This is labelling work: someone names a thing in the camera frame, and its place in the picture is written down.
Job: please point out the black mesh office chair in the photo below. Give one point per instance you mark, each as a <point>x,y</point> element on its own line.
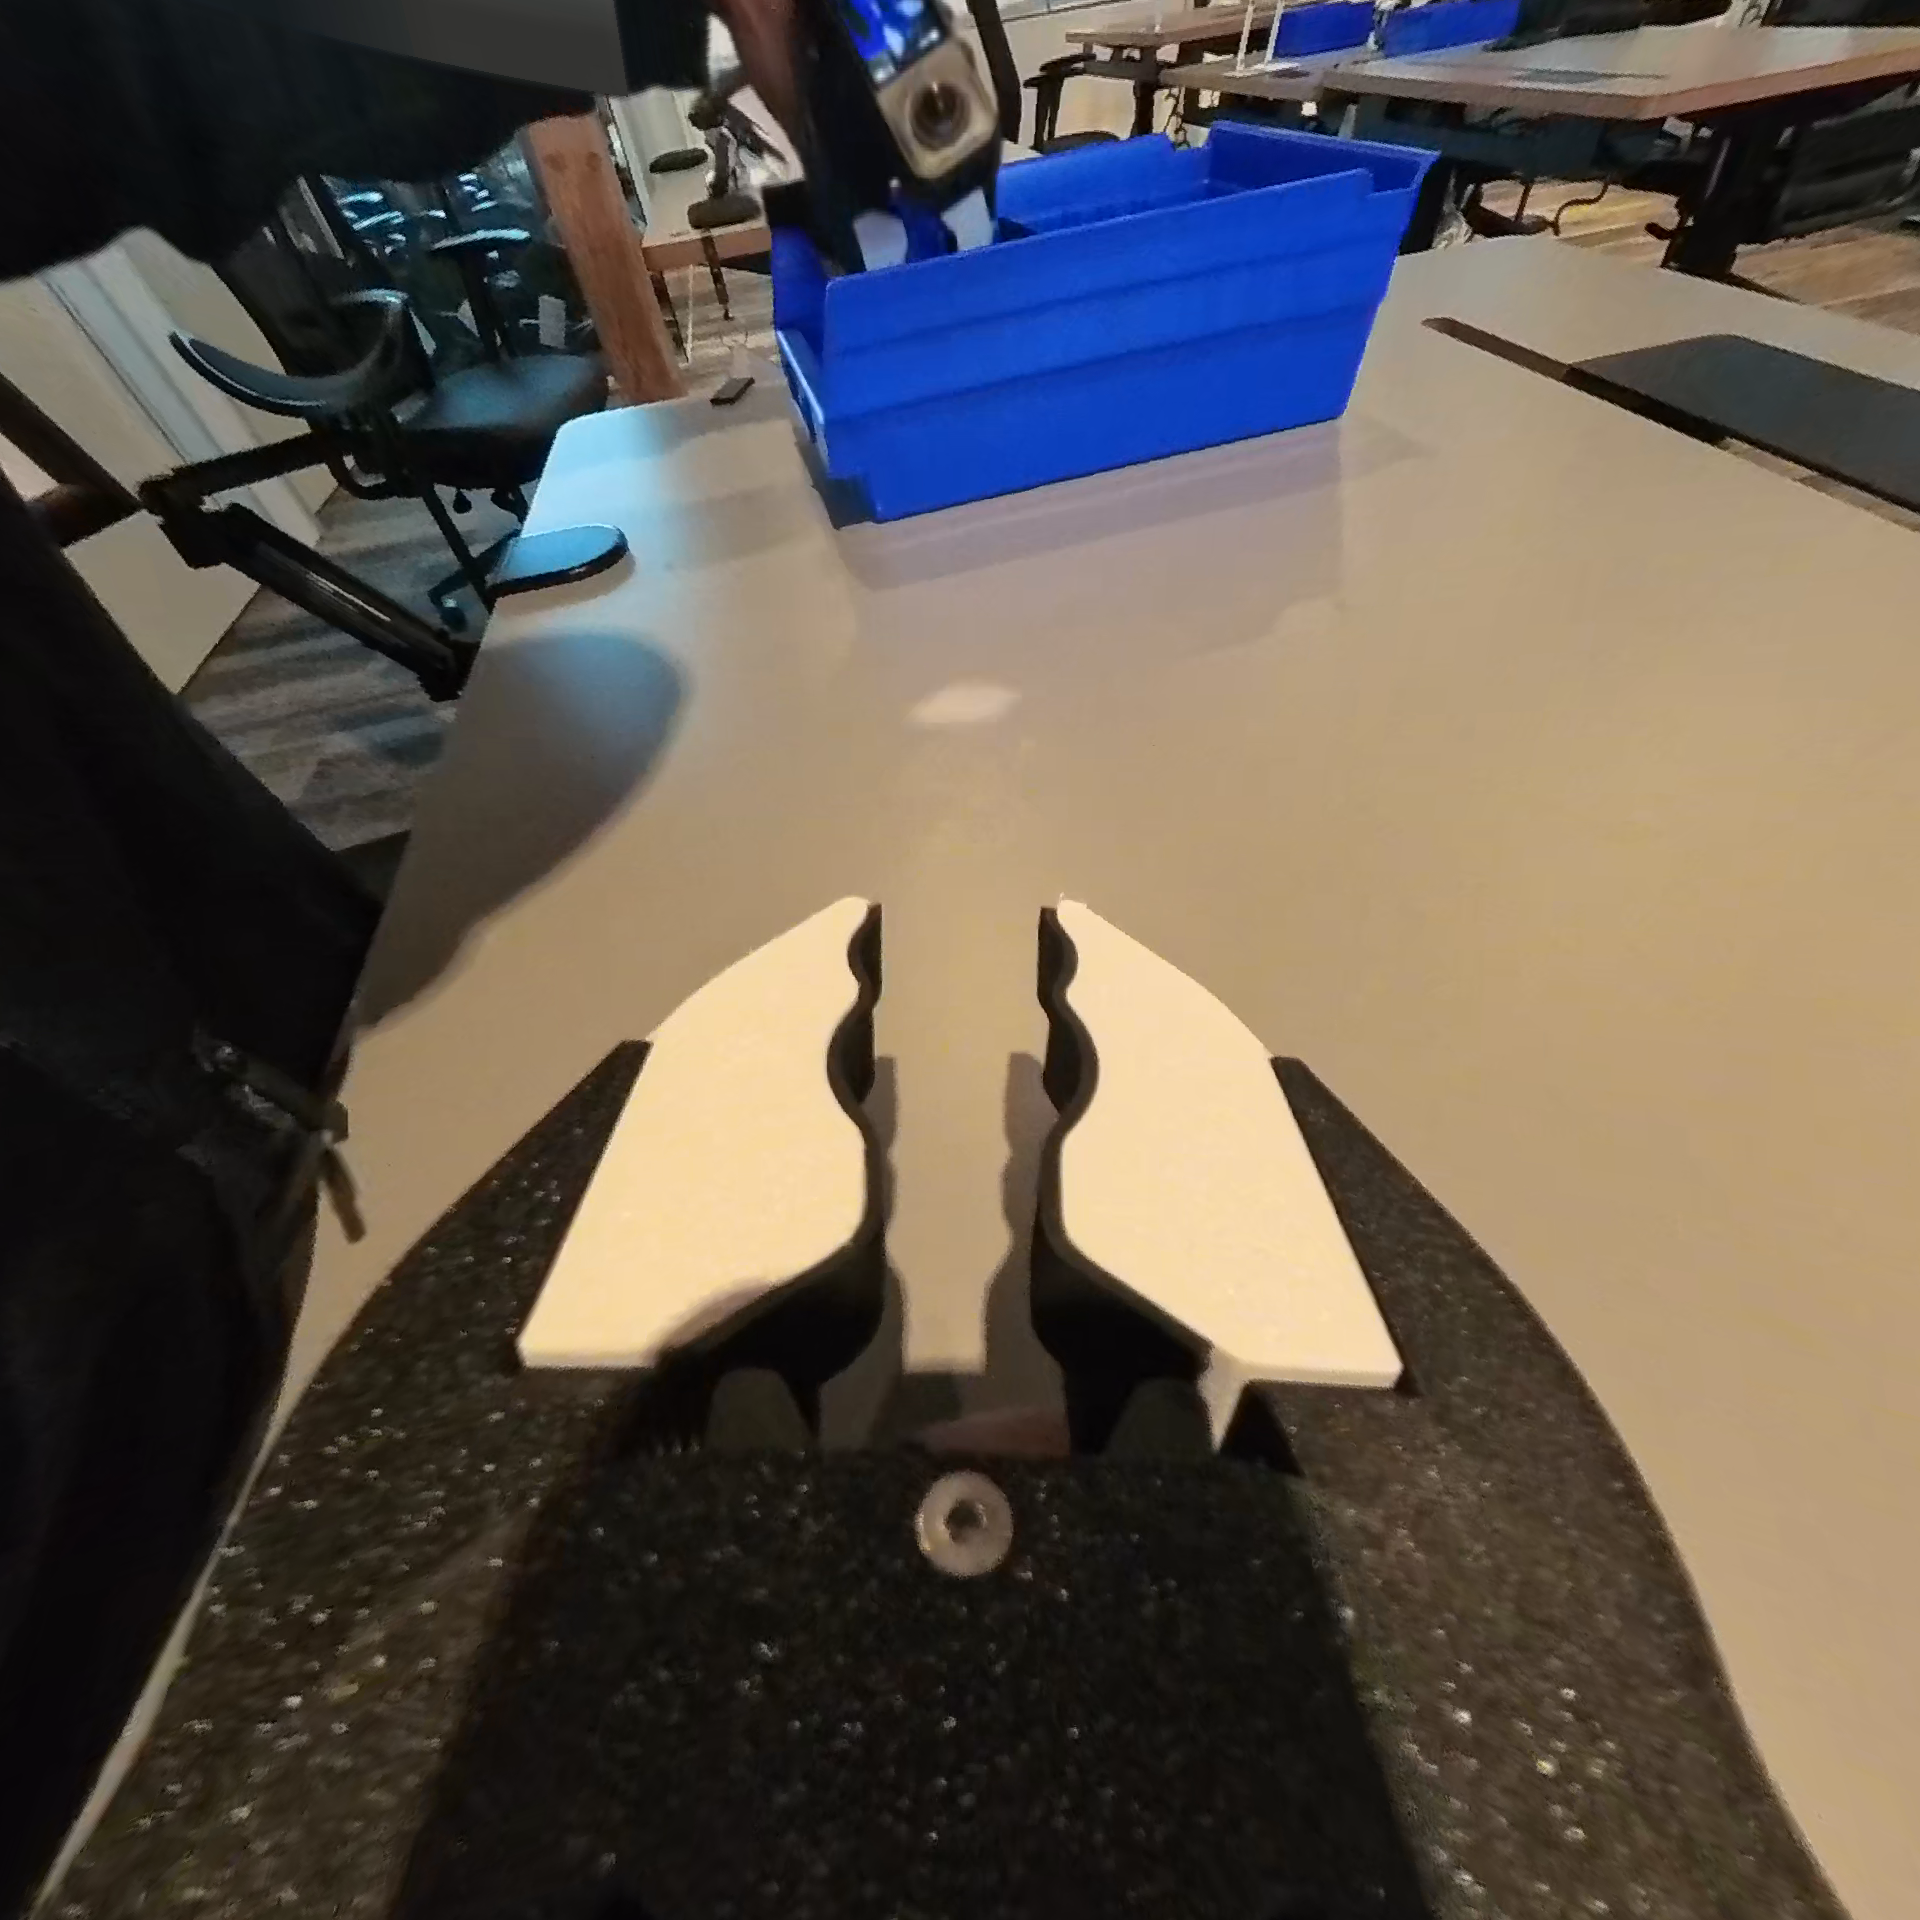
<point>390,422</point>

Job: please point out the person's black jacket torso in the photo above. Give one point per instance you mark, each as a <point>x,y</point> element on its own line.
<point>120,1202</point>

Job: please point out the large blue plastic bin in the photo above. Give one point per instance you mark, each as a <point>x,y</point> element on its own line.
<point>1110,317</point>

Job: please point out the black desk inset panel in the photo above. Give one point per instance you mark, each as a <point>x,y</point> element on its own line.
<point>1770,406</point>

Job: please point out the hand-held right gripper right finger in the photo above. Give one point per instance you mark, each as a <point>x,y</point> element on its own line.
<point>1216,1187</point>

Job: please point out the wooden support post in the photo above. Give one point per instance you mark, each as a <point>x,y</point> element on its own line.
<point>600,256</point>

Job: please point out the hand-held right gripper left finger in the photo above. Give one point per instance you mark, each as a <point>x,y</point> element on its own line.
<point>706,1171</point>

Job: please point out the long wooden desk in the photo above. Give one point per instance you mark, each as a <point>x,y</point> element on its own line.
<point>1620,62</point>

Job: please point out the small blue storage bin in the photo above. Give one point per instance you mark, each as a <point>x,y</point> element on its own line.
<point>1447,19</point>
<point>1321,25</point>

